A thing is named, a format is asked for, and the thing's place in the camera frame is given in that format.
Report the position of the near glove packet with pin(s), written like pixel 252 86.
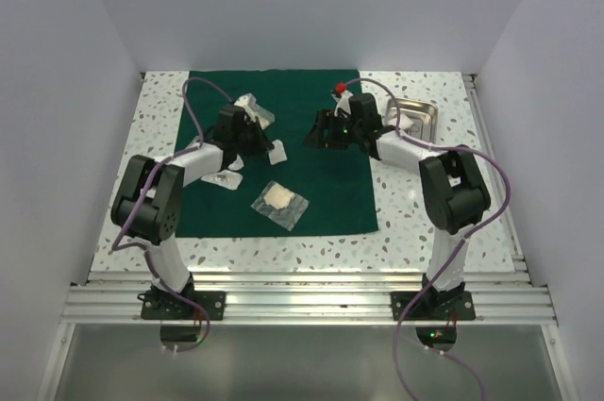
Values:
pixel 191 142

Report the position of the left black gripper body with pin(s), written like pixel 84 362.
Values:
pixel 243 140

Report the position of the stainless steel tray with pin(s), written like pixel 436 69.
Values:
pixel 426 111

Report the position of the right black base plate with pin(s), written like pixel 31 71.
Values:
pixel 437 318

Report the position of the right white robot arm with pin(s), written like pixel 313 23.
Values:
pixel 454 191

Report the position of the glove packet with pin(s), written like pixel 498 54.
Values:
pixel 263 116
pixel 191 142

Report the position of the far glove packet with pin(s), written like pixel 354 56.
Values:
pixel 263 116

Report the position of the suture packet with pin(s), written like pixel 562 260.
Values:
pixel 277 153
pixel 225 179

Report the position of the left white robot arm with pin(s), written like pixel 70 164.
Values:
pixel 148 204

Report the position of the dark green surgical cloth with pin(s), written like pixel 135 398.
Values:
pixel 338 184

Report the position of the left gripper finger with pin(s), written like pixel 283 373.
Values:
pixel 238 163
pixel 263 144

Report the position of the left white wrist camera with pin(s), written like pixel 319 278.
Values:
pixel 247 102

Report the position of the white gauze pad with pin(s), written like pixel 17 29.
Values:
pixel 412 126

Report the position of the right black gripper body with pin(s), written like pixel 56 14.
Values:
pixel 344 119

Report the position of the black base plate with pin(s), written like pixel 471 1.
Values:
pixel 437 318
pixel 163 306

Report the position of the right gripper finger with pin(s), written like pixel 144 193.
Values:
pixel 319 135
pixel 336 137

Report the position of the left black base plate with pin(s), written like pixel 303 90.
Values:
pixel 163 306

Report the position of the bagged cotton pad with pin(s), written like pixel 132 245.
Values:
pixel 280 205

